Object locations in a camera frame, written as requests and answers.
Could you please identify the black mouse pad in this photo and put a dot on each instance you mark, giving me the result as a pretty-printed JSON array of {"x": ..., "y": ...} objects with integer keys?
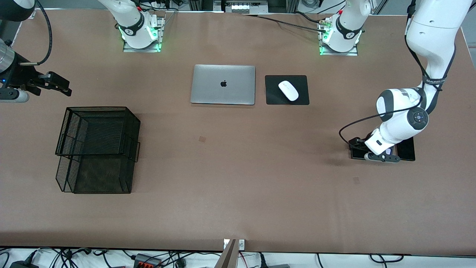
[{"x": 273, "y": 95}]

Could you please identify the small white clamp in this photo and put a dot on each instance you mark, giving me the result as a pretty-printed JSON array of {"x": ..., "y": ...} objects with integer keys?
[
  {"x": 241, "y": 244},
  {"x": 226, "y": 244}
]

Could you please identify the grey flat box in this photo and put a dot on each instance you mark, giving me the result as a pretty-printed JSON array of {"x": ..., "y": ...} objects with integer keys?
[{"x": 279, "y": 266}]

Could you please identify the wooden camera stand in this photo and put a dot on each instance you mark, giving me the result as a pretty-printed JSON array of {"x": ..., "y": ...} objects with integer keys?
[{"x": 228, "y": 257}]

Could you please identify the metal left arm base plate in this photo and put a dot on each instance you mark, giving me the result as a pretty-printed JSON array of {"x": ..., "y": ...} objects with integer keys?
[{"x": 351, "y": 53}]

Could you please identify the black mesh two-tier tray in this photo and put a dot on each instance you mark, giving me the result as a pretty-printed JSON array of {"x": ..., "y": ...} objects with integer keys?
[{"x": 100, "y": 175}]

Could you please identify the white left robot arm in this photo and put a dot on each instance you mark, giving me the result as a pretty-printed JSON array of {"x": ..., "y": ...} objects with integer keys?
[{"x": 431, "y": 33}]

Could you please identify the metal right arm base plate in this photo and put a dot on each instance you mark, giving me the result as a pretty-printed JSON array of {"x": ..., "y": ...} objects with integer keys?
[{"x": 130, "y": 50}]

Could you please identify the black power adapter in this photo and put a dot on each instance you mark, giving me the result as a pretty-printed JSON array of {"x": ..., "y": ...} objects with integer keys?
[{"x": 18, "y": 265}]

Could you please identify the long black phone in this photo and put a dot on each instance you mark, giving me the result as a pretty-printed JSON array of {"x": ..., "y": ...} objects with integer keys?
[{"x": 407, "y": 150}]

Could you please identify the grey device with white plugs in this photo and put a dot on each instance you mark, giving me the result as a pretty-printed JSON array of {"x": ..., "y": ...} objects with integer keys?
[{"x": 241, "y": 6}]

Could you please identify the white computer mouse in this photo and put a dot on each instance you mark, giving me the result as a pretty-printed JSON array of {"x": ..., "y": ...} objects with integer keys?
[{"x": 288, "y": 90}]

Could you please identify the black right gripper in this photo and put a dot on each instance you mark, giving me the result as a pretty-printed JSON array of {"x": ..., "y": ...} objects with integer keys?
[{"x": 19, "y": 77}]

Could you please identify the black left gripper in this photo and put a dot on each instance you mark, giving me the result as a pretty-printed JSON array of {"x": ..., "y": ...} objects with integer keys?
[{"x": 357, "y": 143}]

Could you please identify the black and red power strip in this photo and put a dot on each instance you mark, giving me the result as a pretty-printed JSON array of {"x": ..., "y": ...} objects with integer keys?
[{"x": 147, "y": 262}]

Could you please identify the black plug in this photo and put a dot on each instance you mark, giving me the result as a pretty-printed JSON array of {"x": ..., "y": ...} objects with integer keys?
[{"x": 263, "y": 262}]

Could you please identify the silver laptop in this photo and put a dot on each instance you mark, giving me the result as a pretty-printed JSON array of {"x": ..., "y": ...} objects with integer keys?
[{"x": 208, "y": 89}]

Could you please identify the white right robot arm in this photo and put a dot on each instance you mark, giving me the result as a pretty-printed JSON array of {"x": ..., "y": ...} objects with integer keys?
[{"x": 135, "y": 22}]

